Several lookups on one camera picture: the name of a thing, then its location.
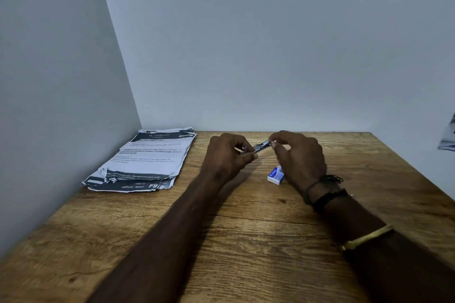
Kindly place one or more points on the person's right hand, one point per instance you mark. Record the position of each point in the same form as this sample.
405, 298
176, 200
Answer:
302, 160

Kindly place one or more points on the person's left hand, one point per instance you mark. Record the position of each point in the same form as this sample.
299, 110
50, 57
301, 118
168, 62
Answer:
224, 159

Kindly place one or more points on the blue white staples box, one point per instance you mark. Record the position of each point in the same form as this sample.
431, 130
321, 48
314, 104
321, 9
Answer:
275, 175

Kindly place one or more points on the silver blue stapler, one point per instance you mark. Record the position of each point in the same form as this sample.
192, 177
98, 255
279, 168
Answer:
262, 146

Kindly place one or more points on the stack of printed papers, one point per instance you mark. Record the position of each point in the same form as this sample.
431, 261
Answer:
149, 160

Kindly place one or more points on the person's left forearm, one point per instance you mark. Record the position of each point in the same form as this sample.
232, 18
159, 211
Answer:
167, 249

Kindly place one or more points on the person's right forearm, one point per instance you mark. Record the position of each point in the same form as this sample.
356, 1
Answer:
384, 270

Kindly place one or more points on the wooden table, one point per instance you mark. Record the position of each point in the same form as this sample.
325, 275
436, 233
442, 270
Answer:
266, 242

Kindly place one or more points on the gold bangle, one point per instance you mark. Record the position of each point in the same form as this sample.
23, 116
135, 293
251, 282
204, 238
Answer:
368, 238

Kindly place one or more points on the papers on window sill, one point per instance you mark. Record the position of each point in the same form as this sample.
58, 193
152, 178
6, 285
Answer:
448, 137

